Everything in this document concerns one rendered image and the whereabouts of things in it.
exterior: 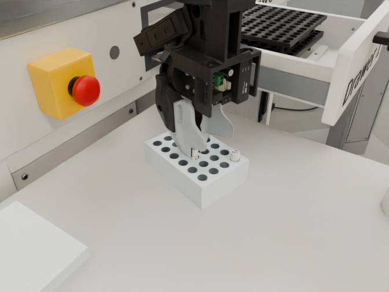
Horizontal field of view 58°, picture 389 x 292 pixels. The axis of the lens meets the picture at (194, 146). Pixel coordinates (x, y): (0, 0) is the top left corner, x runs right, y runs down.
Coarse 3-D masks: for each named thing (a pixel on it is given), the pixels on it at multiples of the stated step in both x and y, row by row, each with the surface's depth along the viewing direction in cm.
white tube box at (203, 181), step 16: (144, 144) 50; (160, 144) 50; (208, 144) 49; (224, 144) 49; (160, 160) 48; (176, 160) 46; (192, 160) 46; (208, 160) 46; (224, 160) 46; (240, 160) 46; (176, 176) 46; (192, 176) 44; (208, 176) 44; (224, 176) 44; (240, 176) 47; (192, 192) 44; (208, 192) 43; (224, 192) 46
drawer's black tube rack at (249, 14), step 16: (256, 16) 64; (272, 16) 64; (288, 16) 63; (304, 16) 63; (256, 32) 57; (272, 32) 57; (288, 32) 57; (320, 32) 65; (272, 48) 59; (288, 48) 59; (304, 48) 59
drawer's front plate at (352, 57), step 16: (384, 16) 55; (368, 32) 48; (352, 48) 43; (368, 48) 52; (336, 64) 44; (352, 64) 45; (336, 80) 45; (336, 96) 46; (352, 96) 55; (336, 112) 47
